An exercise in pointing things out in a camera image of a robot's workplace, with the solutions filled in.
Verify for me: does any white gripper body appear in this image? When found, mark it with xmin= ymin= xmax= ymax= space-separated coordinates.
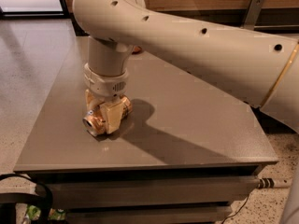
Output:
xmin=83 ymin=64 xmax=129 ymax=98

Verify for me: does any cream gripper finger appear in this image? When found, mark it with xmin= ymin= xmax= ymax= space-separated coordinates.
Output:
xmin=85 ymin=89 xmax=104 ymax=113
xmin=100 ymin=99 xmax=124 ymax=134

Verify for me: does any crushed orange soda can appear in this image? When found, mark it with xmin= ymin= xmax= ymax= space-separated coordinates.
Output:
xmin=83 ymin=95 xmax=133 ymax=137

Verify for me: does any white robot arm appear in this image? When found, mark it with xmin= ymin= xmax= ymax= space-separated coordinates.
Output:
xmin=72 ymin=0 xmax=299 ymax=131

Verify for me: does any red apple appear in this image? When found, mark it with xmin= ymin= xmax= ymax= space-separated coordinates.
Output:
xmin=133 ymin=46 xmax=142 ymax=54

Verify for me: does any grey table drawer unit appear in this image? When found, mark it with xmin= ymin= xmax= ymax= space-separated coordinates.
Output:
xmin=27 ymin=165 xmax=265 ymax=224

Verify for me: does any green snack bag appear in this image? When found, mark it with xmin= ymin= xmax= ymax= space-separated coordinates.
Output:
xmin=21 ymin=203 xmax=67 ymax=224

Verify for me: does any black chair frame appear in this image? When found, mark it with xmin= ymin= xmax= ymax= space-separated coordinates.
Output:
xmin=0 ymin=174 xmax=53 ymax=224

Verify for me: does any striped cable plug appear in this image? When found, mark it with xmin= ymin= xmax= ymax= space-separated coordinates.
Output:
xmin=257 ymin=177 xmax=291 ymax=189

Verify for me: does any right metal wall bracket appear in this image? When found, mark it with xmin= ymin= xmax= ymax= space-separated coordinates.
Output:
xmin=242 ymin=0 xmax=265 ymax=30

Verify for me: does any horizontal metal rail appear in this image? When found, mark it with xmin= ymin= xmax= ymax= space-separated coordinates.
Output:
xmin=254 ymin=24 xmax=299 ymax=30

